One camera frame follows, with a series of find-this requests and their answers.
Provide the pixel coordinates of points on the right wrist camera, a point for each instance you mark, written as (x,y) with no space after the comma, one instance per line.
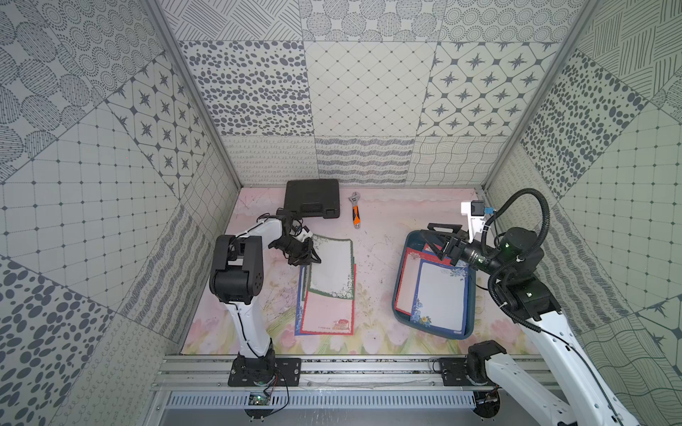
(476,214)

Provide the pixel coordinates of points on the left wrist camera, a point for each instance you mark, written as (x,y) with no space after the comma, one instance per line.
(303,234)

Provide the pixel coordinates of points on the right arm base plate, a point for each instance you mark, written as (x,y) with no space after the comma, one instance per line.
(454,371)

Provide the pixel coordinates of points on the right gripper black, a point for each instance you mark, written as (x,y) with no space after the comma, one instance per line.
(453,247)

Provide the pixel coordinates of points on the left green circuit board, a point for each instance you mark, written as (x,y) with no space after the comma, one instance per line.
(259,406)

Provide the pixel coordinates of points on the white slotted cable duct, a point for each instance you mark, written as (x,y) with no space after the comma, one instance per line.
(363,399)

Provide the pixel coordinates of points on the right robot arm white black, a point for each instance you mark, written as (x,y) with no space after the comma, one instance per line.
(514,288)

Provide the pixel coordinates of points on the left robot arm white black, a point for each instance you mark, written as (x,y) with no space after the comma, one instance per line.
(238,276)

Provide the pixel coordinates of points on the aluminium mounting rail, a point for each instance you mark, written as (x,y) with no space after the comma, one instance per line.
(319,373)

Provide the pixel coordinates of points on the green bordered scalloped stationery paper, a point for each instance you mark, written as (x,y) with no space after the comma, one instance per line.
(334,276)

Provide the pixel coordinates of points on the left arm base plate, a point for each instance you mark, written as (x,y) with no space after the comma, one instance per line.
(282,371)

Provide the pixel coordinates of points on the teal plastic storage box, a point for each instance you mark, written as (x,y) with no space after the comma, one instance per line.
(415,241)

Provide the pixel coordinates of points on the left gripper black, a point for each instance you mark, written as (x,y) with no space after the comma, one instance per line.
(297,249)

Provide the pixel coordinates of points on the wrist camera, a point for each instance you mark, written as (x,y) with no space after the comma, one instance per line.
(303,234)
(476,214)

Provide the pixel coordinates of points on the black plastic tool case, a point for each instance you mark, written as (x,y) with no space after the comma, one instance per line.
(313,198)

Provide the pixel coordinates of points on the red bordered stationery paper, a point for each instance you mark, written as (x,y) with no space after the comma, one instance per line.
(407,285)
(325,315)

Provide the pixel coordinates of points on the right round circuit board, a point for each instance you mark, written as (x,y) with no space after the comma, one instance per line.
(487,405)

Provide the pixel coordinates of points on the blue floral stationery paper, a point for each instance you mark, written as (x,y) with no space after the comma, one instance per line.
(299,308)
(440,302)

